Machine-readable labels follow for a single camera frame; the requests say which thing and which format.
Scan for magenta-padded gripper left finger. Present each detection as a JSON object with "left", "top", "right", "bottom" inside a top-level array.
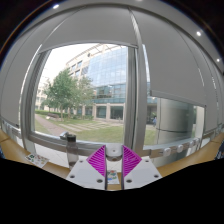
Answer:
[{"left": 65, "top": 144, "right": 108, "bottom": 191}]

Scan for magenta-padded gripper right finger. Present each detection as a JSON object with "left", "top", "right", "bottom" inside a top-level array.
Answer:
[{"left": 121, "top": 144, "right": 163, "bottom": 191}]

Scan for small colourful sticker sheet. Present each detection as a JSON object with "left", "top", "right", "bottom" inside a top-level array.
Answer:
[{"left": 24, "top": 153, "right": 51, "bottom": 169}]

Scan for green tree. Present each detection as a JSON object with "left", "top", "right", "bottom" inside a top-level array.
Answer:
[{"left": 41, "top": 68, "right": 96, "bottom": 118}]

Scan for glass office building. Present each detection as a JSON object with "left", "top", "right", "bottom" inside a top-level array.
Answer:
[{"left": 64, "top": 43, "right": 158, "bottom": 123}]

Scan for grey roller blind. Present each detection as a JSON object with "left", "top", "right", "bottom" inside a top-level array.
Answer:
[
  {"left": 0, "top": 19, "right": 46, "bottom": 129},
  {"left": 39, "top": 5, "right": 138, "bottom": 54},
  {"left": 132, "top": 9, "right": 219, "bottom": 108}
]

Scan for round ceiling lights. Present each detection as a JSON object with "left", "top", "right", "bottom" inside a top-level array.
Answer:
[{"left": 52, "top": 3, "right": 223, "bottom": 64}]

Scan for grey window handle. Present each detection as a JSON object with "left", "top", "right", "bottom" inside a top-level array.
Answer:
[{"left": 59, "top": 130, "right": 70, "bottom": 141}]

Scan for row of white rail knobs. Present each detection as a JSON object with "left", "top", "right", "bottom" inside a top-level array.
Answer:
[{"left": 161, "top": 137, "right": 202, "bottom": 158}]

